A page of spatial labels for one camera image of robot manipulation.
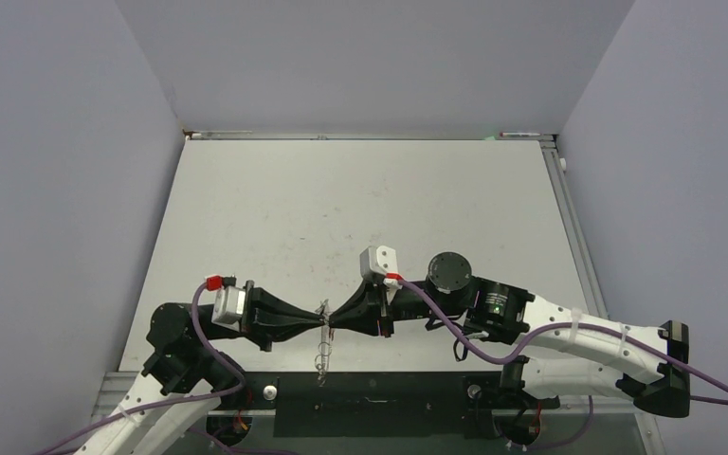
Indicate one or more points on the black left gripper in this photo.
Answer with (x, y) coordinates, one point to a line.
(263, 315)

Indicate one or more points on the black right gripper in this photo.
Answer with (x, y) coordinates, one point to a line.
(365, 311)

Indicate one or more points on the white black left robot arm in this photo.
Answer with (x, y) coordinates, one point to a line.
(186, 376)

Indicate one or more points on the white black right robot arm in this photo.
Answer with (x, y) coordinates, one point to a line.
(545, 350)

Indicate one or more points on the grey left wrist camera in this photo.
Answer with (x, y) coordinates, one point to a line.
(230, 301)

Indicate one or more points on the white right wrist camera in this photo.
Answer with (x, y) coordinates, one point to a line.
(377, 263)

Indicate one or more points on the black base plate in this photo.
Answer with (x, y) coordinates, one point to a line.
(471, 404)

